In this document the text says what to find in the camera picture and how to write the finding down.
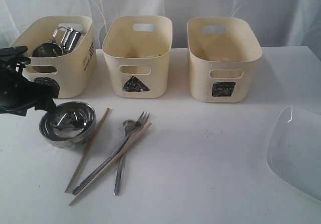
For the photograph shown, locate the steel bowls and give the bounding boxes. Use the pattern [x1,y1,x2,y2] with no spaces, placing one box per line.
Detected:
[39,101,97,149]

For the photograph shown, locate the steel mug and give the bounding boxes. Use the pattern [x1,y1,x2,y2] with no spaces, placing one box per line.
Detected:
[32,41,63,58]
[52,26,83,54]

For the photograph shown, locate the white square plate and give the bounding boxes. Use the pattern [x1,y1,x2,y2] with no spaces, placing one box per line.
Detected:
[266,106,320,201]

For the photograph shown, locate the steel fork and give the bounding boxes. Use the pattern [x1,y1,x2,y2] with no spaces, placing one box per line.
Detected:
[72,112,150,195]

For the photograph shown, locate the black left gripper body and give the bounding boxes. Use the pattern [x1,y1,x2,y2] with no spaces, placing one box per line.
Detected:
[1,45,31,116]

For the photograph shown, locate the wooden chopstick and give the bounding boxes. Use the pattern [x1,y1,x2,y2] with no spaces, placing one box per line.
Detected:
[64,108,110,193]
[69,122,152,206]

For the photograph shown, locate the steel spoon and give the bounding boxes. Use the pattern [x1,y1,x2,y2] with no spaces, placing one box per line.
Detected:
[114,120,135,196]

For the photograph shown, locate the steel mug front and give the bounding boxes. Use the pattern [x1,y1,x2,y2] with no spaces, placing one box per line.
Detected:
[32,41,63,58]

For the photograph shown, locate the cream bin circle mark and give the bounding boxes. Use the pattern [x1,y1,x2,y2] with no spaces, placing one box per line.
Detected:
[11,16,97,98]

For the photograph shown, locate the white backdrop curtain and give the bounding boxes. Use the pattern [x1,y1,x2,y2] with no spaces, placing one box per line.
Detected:
[1,0,320,56]

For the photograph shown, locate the cream bin triangle mark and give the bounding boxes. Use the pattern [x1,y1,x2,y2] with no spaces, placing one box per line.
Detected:
[102,15,174,99]

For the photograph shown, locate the cream bin square mark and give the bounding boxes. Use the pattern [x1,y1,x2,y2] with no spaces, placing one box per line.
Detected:
[187,17,263,103]

